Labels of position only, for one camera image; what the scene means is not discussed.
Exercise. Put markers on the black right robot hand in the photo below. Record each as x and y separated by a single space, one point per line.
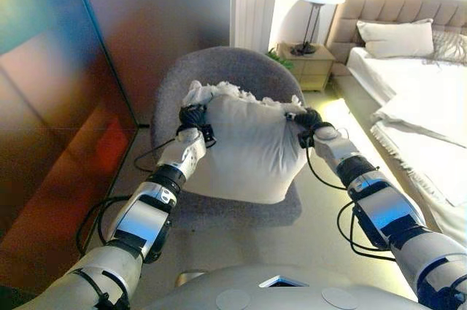
308 117

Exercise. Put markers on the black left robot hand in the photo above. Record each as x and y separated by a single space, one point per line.
193 116

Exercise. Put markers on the white fringed square cushion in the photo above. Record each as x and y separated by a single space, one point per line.
251 149

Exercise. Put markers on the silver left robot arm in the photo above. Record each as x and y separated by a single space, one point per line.
142 222

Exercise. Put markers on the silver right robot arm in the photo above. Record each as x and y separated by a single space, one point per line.
390 211

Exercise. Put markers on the light wooden nightstand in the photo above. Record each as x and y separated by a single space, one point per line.
310 69

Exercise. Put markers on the grey fabric tub armchair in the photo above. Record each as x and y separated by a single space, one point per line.
226 65

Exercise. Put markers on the green leafy plant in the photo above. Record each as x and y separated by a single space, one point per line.
281 60

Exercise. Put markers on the bed with white sheets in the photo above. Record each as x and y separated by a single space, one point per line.
412 84

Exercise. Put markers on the cream fringed throw blanket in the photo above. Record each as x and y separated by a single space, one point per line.
427 131

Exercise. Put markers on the plain white pillow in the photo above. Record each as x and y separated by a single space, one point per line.
397 38

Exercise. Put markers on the white pleated curtain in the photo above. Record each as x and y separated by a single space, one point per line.
253 3

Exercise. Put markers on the tufted upholstered headboard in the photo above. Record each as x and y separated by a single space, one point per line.
383 9

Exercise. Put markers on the patterned grey-striped pillow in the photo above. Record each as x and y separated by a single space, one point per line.
450 47

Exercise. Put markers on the silver robot torso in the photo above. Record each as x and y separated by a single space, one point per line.
255 288

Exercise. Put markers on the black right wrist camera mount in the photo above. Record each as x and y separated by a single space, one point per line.
305 139

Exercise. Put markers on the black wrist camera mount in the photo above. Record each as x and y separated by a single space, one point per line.
305 139
209 135

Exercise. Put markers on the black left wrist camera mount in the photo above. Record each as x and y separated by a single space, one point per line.
209 135

